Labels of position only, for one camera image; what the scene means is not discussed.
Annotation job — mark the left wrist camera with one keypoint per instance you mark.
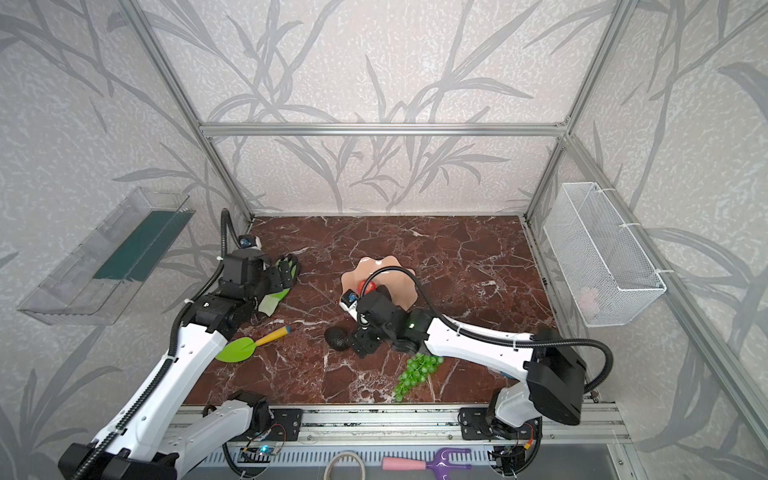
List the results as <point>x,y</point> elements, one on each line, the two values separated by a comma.
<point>246,241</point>

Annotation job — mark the green toy trowel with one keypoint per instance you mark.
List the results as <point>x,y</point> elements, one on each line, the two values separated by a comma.
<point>243,348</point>

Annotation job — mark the red fake apple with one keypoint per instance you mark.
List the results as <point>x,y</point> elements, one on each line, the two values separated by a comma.
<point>365,288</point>

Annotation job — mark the aluminium frame rail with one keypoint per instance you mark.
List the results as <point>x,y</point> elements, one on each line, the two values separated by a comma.
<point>390,424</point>

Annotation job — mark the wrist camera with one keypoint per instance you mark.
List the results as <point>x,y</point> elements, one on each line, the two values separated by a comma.
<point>348,302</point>
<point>246,241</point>

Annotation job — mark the white wire mesh basket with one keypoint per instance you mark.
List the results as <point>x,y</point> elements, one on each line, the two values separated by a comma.
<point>595,247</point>

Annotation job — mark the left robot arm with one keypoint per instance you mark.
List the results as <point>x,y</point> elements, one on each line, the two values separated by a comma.
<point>132,444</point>

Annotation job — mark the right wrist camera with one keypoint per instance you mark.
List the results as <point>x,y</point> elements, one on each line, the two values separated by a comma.
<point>348,302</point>

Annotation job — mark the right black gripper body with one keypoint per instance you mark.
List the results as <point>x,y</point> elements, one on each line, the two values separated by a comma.
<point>359,339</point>

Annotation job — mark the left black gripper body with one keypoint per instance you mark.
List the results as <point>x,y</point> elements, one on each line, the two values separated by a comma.
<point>275,276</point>

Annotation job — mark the pink item in basket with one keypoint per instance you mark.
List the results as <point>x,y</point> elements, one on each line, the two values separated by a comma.
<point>588,303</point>

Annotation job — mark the dark fake avocado round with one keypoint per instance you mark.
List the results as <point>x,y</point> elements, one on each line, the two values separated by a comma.
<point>338,338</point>

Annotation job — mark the clear plastic wall shelf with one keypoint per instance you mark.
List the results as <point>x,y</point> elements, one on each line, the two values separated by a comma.
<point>96,282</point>

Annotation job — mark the green black work glove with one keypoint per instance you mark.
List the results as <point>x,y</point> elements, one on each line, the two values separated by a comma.
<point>281,278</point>

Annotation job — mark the pink purple toy rake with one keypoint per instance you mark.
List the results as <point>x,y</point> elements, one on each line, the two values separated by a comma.
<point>440,465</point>

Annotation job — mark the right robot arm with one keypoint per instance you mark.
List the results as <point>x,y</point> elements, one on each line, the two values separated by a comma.
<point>551,374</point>

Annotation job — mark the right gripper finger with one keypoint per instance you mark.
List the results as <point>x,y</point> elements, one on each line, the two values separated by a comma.
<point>371,344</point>
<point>358,342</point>

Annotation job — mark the green fake grape bunch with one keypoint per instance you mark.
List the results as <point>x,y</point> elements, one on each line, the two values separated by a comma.
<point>417,372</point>

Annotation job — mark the pink scalloped fruit bowl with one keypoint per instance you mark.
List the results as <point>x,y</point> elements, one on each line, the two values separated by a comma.
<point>400,286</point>

